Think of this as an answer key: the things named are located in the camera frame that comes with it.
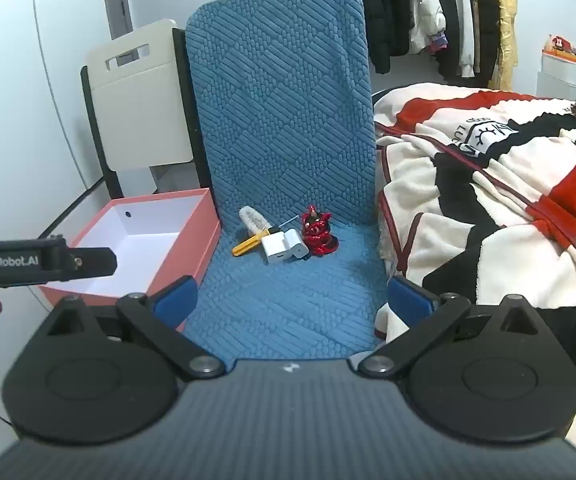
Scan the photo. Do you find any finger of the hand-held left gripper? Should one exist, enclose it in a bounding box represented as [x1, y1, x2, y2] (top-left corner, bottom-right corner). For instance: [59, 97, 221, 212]
[66, 247, 119, 279]

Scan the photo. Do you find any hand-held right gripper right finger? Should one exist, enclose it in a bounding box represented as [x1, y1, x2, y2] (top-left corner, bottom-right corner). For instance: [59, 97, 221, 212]
[357, 276, 545, 379]

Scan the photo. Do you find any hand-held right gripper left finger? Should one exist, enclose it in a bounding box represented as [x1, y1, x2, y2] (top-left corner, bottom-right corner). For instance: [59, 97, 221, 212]
[47, 276, 227, 380]

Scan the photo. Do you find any pink cardboard box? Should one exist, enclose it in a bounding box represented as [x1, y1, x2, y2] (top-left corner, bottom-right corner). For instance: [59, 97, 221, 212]
[38, 188, 222, 333]

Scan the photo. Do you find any yellow utility knife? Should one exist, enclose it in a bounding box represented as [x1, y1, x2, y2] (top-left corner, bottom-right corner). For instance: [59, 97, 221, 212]
[231, 227, 272, 257]

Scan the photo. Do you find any white charger plug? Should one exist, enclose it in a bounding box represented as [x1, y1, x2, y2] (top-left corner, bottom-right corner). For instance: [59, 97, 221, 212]
[261, 232, 295, 264]
[283, 228, 310, 262]

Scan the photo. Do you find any red shiny figurine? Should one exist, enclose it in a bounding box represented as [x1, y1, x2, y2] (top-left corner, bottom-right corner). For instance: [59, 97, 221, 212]
[300, 204, 339, 259]

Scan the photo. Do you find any red white black blanket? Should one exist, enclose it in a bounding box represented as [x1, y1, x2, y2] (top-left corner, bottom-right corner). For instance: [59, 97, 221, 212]
[371, 87, 576, 372]

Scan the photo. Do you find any cream folding chair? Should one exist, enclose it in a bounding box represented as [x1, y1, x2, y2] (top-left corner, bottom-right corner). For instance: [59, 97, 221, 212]
[80, 18, 215, 202]

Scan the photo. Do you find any blue textured chair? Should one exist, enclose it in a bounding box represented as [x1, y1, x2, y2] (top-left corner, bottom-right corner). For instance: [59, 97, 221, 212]
[182, 0, 388, 362]

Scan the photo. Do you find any white cabinet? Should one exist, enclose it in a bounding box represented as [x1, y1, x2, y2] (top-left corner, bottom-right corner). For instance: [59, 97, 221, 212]
[535, 52, 576, 102]

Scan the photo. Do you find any orange flat tray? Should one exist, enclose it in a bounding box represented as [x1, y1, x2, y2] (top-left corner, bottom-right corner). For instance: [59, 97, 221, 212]
[542, 48, 576, 67]

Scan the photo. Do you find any row of hanging clothes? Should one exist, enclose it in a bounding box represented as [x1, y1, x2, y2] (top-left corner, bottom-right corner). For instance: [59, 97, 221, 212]
[244, 0, 520, 92]

